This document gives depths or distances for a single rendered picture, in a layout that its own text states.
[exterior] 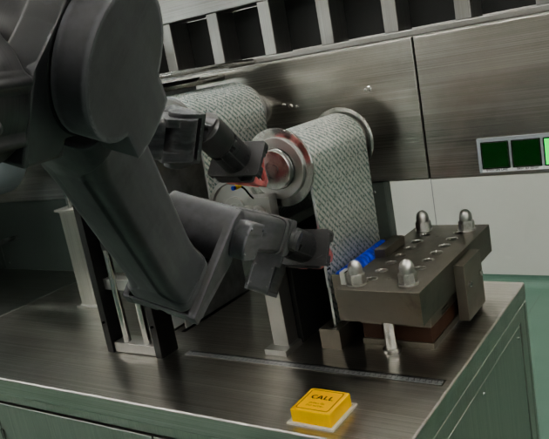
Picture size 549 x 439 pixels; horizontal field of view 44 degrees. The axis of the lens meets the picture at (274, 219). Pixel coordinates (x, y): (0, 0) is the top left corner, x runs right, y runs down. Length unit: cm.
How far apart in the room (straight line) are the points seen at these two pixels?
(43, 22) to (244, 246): 41
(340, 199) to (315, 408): 44
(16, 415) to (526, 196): 296
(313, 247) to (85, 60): 92
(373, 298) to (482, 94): 48
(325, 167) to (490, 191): 273
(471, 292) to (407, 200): 283
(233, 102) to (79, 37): 118
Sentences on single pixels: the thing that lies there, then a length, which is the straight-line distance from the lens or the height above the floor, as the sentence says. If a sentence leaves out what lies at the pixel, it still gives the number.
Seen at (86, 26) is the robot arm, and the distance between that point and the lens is 31.
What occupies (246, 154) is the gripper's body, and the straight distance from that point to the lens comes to 116.
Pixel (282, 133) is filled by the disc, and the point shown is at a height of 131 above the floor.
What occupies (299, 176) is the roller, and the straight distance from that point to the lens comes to 124.
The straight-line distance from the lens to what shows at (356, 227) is 139.
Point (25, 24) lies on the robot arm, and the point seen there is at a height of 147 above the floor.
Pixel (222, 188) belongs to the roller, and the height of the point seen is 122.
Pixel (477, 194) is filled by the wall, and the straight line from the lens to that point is 400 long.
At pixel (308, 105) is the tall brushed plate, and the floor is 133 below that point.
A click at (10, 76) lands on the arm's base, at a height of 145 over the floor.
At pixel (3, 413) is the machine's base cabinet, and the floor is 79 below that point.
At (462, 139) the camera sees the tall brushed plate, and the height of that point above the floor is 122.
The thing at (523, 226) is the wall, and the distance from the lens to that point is 398.
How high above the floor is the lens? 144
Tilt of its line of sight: 13 degrees down
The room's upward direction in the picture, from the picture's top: 10 degrees counter-clockwise
